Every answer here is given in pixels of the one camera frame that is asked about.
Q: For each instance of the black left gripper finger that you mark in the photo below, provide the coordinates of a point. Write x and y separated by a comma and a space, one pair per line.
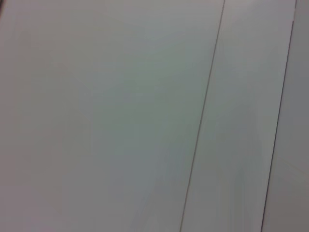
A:
0, 6

